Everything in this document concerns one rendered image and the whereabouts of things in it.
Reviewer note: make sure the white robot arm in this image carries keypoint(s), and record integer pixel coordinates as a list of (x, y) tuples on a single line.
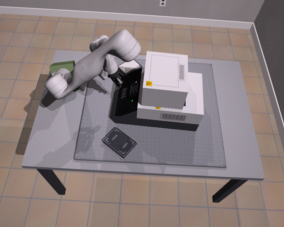
[(98, 63)]

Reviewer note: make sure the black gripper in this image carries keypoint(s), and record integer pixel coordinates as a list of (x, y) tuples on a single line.
[(116, 79)]

